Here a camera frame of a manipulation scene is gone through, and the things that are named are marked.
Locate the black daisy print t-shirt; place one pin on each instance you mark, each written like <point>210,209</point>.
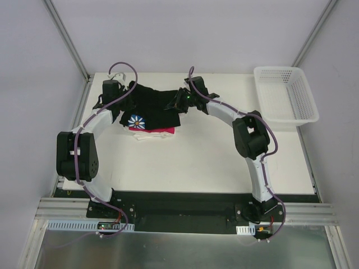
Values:
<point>150,111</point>

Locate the white cable duct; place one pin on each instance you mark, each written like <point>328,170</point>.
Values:
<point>100,226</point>
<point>246,230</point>

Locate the white t-shirt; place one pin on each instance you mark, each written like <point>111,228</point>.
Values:
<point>141,137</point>

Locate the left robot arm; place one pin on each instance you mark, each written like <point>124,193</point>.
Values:
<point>76,153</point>

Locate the white plastic basket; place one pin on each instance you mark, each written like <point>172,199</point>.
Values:
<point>285,98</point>

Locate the right white cable duct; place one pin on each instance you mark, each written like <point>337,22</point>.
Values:
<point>246,230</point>

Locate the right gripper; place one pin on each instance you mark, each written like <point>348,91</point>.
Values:
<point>179,98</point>

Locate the pink t-shirt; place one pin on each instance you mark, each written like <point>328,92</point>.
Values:
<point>161,131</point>

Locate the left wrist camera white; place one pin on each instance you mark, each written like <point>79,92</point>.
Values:
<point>120,77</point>

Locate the left white cable duct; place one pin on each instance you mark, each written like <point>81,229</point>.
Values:
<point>100,226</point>

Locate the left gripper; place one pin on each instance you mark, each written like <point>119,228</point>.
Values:
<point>127,98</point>

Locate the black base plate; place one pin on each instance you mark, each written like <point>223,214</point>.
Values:
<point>203,213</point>

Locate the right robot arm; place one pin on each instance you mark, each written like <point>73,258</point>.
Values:
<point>251,140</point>

